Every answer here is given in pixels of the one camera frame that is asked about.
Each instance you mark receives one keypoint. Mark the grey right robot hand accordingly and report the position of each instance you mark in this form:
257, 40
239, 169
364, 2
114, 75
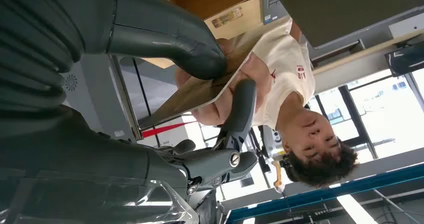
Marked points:
66, 169

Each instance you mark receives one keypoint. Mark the person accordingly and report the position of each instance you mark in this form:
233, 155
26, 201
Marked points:
285, 67

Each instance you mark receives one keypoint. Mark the grey kiosk stand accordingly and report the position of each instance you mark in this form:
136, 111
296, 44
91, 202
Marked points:
96, 93

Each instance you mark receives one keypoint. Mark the black stanchion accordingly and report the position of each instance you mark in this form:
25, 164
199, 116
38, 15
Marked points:
144, 100

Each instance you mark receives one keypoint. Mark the red barrier belt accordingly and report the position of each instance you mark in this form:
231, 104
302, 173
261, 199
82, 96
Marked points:
165, 129

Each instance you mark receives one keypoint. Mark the black bag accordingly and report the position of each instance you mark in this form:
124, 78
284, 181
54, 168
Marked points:
405, 59

